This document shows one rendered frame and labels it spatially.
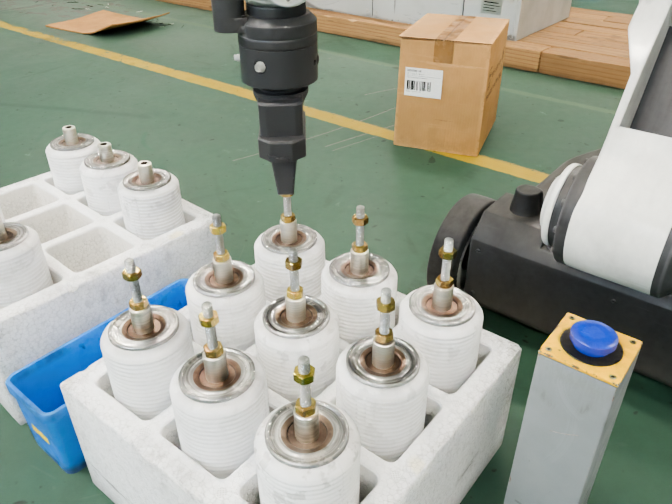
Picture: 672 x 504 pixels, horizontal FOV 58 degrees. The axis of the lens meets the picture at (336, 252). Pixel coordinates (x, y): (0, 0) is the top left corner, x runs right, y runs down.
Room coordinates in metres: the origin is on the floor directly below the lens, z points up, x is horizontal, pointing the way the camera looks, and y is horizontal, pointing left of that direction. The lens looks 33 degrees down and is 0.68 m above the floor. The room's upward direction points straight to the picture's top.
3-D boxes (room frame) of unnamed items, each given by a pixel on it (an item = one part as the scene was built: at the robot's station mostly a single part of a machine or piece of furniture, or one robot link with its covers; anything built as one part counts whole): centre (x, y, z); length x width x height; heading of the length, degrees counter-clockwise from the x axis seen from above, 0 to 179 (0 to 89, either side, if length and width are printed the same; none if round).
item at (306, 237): (0.70, 0.06, 0.25); 0.08 x 0.08 x 0.01
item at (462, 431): (0.54, 0.04, 0.09); 0.39 x 0.39 x 0.18; 51
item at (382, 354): (0.46, -0.05, 0.26); 0.02 x 0.02 x 0.03
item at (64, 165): (1.04, 0.48, 0.16); 0.10 x 0.10 x 0.18
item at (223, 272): (0.61, 0.14, 0.26); 0.02 x 0.02 x 0.03
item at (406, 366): (0.46, -0.05, 0.25); 0.08 x 0.08 x 0.01
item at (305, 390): (0.37, 0.03, 0.30); 0.01 x 0.01 x 0.08
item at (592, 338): (0.42, -0.23, 0.32); 0.04 x 0.04 x 0.02
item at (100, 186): (0.97, 0.39, 0.16); 0.10 x 0.10 x 0.18
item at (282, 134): (0.70, 0.07, 0.45); 0.13 x 0.10 x 0.12; 3
